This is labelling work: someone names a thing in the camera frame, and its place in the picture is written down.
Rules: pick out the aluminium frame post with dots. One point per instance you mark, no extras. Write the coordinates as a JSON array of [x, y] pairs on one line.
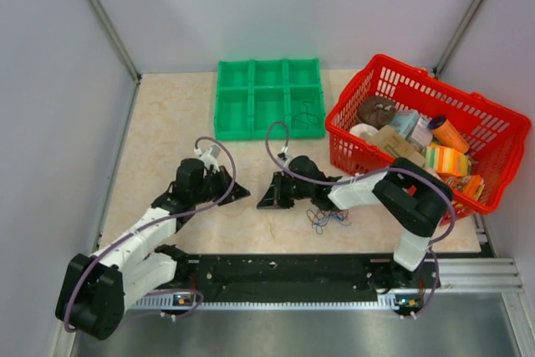
[[113, 37], [454, 42]]

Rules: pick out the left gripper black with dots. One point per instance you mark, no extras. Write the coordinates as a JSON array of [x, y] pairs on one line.
[[226, 181]]

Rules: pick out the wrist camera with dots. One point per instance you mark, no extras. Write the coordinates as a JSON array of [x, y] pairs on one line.
[[209, 157], [285, 152]]

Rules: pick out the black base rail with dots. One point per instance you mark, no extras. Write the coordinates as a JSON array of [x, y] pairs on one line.
[[295, 278]]

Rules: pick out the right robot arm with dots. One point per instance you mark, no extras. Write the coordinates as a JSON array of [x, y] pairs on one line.
[[415, 198]]

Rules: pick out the light blue patterned box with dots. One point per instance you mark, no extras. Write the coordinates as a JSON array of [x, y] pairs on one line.
[[412, 126]]

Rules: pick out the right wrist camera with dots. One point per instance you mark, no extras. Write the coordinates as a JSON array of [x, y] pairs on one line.
[[285, 152]]

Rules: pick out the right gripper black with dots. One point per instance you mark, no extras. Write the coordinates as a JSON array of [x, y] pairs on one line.
[[275, 197]]

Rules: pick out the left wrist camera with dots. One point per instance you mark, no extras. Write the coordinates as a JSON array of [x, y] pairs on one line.
[[209, 157]]

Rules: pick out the green six-compartment tray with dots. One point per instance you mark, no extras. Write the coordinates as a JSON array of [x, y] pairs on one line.
[[253, 94]]

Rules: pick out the left aluminium frame post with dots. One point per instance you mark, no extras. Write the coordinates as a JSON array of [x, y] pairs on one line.
[[113, 37]]

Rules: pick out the red plastic basket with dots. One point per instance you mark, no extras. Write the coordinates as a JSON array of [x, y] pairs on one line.
[[495, 135]]

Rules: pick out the yellow green sponge pack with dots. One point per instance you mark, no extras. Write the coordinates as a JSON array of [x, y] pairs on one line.
[[447, 161]]

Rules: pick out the brown round pouch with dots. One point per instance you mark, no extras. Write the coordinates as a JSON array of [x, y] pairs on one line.
[[376, 111]]

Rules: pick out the orange snack packet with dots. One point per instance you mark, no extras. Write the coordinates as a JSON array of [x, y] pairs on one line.
[[470, 186]]

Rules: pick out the orange bottle blue cap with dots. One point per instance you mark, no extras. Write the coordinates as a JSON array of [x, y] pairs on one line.
[[446, 133]]

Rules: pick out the right aluminium frame post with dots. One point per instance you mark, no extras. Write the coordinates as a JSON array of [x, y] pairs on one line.
[[454, 42]]

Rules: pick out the brown cardboard box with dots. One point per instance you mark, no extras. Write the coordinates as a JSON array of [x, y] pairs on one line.
[[388, 140]]

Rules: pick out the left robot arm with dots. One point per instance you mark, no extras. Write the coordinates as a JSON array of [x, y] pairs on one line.
[[99, 288]]

